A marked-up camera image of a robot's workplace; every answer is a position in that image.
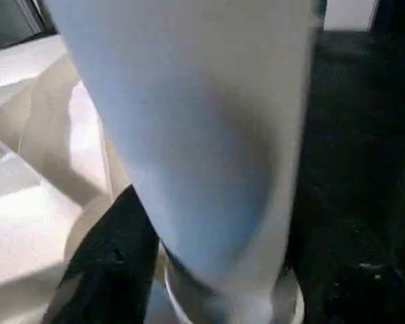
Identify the white plastic table top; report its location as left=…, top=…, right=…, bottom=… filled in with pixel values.
left=0, top=34, right=169, bottom=324

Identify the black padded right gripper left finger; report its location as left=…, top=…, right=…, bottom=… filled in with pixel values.
left=44, top=184, right=161, bottom=324

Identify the black work mat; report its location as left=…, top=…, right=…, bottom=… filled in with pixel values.
left=283, top=27, right=405, bottom=271

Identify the white plastic table leg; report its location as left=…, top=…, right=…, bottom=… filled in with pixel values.
left=44, top=0, right=325, bottom=324

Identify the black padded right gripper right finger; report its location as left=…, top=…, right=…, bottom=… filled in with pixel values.
left=286, top=202, right=405, bottom=324

